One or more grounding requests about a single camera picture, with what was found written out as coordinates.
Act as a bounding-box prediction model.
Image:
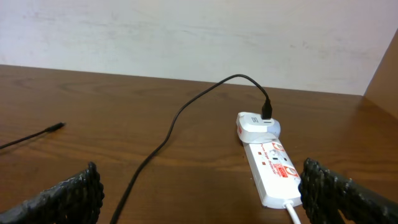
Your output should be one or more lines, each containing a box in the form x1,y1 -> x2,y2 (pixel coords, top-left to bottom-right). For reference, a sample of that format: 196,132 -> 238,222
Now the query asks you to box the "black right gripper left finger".
1,162 -> 104,224

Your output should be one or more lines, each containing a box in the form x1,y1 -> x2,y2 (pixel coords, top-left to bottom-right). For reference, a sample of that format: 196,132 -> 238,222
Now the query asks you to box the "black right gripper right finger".
298,158 -> 397,224

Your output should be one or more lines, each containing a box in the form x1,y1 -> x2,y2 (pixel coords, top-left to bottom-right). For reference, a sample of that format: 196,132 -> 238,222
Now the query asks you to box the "black USB charging cable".
0,73 -> 274,224

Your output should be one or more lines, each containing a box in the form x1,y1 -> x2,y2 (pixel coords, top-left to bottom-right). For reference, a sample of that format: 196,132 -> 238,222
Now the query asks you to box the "white power strip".
244,139 -> 302,209

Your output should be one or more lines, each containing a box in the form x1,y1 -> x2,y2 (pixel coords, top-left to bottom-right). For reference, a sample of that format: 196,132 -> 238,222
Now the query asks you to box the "white power strip cord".
283,200 -> 302,224

